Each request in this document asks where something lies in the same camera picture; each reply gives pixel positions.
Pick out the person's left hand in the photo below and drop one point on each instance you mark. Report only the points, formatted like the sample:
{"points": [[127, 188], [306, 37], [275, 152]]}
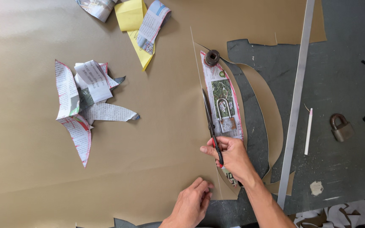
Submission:
{"points": [[188, 204]]}

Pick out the person's right hand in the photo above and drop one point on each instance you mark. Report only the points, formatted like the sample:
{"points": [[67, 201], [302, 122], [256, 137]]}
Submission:
{"points": [[233, 158]]}

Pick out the person's left fingers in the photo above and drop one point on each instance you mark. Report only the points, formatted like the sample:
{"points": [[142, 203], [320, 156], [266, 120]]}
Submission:
{"points": [[203, 188]]}

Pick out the large tan leather sheet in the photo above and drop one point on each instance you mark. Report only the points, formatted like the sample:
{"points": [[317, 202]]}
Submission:
{"points": [[74, 177]]}

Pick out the silver long-shackle padlock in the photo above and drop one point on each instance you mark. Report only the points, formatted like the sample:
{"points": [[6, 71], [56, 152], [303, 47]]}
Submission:
{"points": [[227, 123]]}

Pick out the newspaper pattern with photo print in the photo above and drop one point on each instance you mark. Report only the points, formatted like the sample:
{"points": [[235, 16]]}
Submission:
{"points": [[223, 90]]}

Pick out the curved tan leather strip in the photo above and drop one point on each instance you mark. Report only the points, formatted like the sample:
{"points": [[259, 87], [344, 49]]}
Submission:
{"points": [[266, 95]]}

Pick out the narrow pointed newspaper piece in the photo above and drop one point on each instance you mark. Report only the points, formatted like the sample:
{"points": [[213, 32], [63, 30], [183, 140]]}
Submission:
{"points": [[112, 112]]}

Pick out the white chalk pencil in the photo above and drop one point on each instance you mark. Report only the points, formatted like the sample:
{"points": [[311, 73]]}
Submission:
{"points": [[308, 133]]}

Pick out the rusty round metal weight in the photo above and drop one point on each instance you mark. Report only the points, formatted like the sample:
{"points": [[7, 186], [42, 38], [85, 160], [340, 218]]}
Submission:
{"points": [[212, 58]]}

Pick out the long metal ruler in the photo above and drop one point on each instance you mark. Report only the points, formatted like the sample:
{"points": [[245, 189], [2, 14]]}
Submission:
{"points": [[296, 95]]}

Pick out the red-edged newspaper piece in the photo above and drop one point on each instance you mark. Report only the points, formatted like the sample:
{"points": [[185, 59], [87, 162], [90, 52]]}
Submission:
{"points": [[112, 83]]}

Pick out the heap of white paper scraps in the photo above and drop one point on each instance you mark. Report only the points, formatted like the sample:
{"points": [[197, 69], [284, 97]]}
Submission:
{"points": [[344, 215]]}

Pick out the old brass padlock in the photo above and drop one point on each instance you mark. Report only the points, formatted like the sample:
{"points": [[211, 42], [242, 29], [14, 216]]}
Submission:
{"points": [[342, 129]]}

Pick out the white folded newspaper piece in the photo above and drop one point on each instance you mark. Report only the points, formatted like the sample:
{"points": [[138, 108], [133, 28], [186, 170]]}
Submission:
{"points": [[95, 82]]}

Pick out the long curved folded newspaper pattern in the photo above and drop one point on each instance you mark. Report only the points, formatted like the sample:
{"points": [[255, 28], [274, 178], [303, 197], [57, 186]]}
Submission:
{"points": [[65, 91]]}

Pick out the blue-topped newspaper piece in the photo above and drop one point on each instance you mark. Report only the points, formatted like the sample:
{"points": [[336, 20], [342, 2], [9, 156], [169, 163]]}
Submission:
{"points": [[152, 23]]}

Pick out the yellow paper pattern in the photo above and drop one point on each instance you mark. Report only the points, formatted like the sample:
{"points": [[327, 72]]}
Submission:
{"points": [[130, 14]]}

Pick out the crumpled colour newspaper piece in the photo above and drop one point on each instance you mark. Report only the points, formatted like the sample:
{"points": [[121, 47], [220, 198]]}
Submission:
{"points": [[97, 8]]}

